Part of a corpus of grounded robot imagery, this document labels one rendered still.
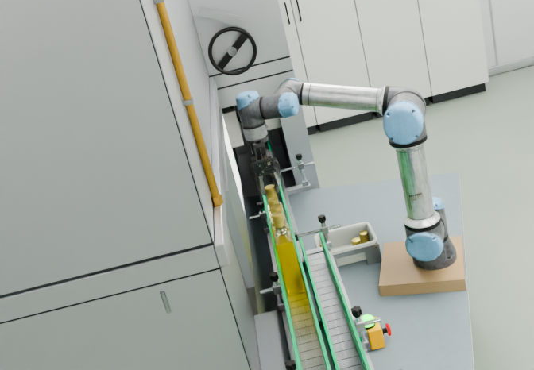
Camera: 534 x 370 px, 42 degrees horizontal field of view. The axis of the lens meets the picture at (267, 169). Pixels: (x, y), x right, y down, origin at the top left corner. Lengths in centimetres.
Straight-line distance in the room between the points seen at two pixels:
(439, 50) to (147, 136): 491
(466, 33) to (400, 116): 425
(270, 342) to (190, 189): 73
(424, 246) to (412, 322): 25
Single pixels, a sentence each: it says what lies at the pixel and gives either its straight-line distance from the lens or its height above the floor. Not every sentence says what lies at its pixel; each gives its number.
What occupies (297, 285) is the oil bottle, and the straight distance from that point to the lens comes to 231.
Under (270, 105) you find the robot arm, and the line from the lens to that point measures 218.
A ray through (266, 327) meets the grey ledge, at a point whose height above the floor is 88.
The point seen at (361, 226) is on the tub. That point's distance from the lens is 274.
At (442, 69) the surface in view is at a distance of 629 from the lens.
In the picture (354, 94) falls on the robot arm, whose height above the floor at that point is 144.
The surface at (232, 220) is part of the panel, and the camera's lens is 210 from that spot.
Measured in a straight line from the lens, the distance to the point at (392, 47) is 612.
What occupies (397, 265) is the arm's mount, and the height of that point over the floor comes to 79.
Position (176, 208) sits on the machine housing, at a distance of 157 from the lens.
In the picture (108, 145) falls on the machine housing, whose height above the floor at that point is 169.
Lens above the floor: 211
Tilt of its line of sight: 22 degrees down
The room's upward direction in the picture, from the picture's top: 14 degrees counter-clockwise
